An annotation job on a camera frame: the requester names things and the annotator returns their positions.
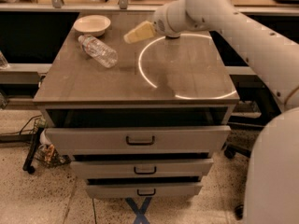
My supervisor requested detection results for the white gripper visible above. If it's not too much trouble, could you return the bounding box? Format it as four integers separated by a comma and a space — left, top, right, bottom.
123, 0, 196, 44

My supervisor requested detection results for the clear plastic water bottle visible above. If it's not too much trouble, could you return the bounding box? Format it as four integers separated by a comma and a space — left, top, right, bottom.
78, 35, 118, 68

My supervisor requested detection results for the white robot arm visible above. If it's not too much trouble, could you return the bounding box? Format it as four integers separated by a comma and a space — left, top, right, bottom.
124, 0, 299, 224

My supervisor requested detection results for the grey drawer cabinet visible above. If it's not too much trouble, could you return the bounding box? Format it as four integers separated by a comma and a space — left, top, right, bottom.
34, 13, 239, 187

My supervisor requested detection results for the top grey drawer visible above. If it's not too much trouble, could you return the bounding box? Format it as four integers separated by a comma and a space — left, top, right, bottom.
46, 126, 231, 155

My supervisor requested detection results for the grey drawer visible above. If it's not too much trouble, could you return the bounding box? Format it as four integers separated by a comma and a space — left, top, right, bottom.
86, 182, 202, 199
71, 159, 213, 179
46, 126, 231, 155

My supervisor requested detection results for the middle grey drawer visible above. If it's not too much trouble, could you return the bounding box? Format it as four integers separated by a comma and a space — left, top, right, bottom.
71, 159, 213, 179

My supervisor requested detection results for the bottom grey drawer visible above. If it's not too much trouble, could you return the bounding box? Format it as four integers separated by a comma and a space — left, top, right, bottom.
86, 182, 202, 199

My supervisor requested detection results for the black cart leg with wheel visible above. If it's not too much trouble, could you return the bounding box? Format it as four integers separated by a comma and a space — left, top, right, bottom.
22, 128, 43, 175

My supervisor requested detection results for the wire basket with items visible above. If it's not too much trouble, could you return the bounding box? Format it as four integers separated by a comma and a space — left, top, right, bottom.
34, 118, 70, 168

